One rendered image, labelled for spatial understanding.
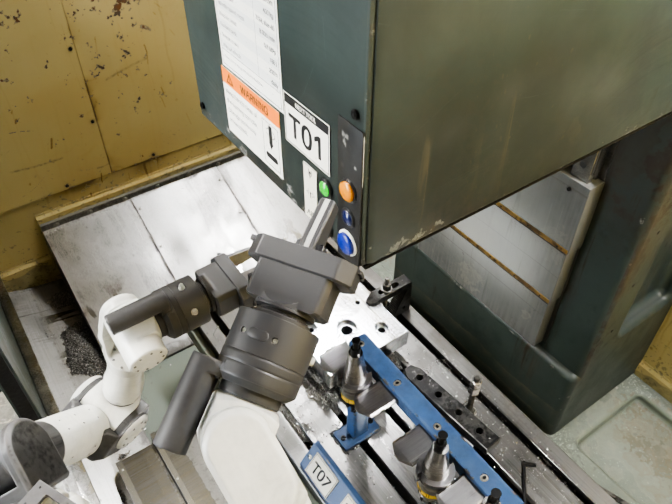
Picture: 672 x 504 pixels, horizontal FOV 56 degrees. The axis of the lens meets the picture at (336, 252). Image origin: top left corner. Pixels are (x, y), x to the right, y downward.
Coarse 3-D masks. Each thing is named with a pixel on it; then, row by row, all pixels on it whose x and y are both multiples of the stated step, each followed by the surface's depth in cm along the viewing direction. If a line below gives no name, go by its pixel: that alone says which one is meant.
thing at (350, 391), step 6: (342, 366) 116; (366, 366) 116; (342, 372) 115; (342, 378) 114; (342, 384) 115; (348, 384) 113; (366, 384) 113; (348, 390) 113; (354, 390) 112; (360, 390) 113; (348, 396) 114
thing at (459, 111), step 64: (192, 0) 88; (320, 0) 61; (384, 0) 55; (448, 0) 60; (512, 0) 65; (576, 0) 71; (640, 0) 79; (320, 64) 66; (384, 64) 60; (448, 64) 65; (512, 64) 71; (576, 64) 79; (640, 64) 88; (384, 128) 65; (448, 128) 71; (512, 128) 78; (576, 128) 88; (640, 128) 101; (320, 192) 78; (384, 192) 71; (448, 192) 78; (512, 192) 89; (384, 256) 79
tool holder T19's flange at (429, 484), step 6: (420, 456) 103; (420, 462) 102; (420, 468) 101; (450, 468) 101; (420, 474) 101; (450, 474) 101; (426, 480) 101; (444, 480) 100; (450, 480) 100; (426, 486) 100; (432, 486) 99; (438, 486) 99; (444, 486) 99; (432, 492) 101
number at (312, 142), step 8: (304, 120) 74; (304, 128) 75; (312, 128) 73; (304, 136) 76; (312, 136) 74; (320, 136) 72; (304, 144) 76; (312, 144) 75; (320, 144) 73; (312, 152) 76; (320, 152) 74; (320, 160) 75
